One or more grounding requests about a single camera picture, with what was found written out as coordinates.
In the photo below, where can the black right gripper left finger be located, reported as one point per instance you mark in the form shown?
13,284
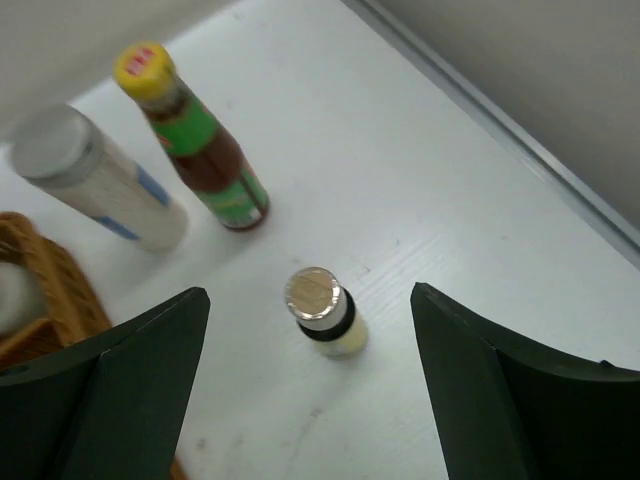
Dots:
109,407

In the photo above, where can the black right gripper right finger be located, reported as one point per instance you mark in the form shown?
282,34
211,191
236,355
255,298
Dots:
509,407

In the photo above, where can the small yellow bottle gold cap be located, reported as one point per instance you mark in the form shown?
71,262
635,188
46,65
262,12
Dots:
326,312

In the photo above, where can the tall white silver-capped shaker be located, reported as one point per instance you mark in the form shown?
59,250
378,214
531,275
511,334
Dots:
63,153

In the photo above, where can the brown wicker divided tray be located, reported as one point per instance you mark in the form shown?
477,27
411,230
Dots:
73,311

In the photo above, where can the red sauce bottle yellow cap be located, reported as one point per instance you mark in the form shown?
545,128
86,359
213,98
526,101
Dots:
207,158

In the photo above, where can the aluminium right table rail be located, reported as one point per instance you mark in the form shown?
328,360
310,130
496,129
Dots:
583,200

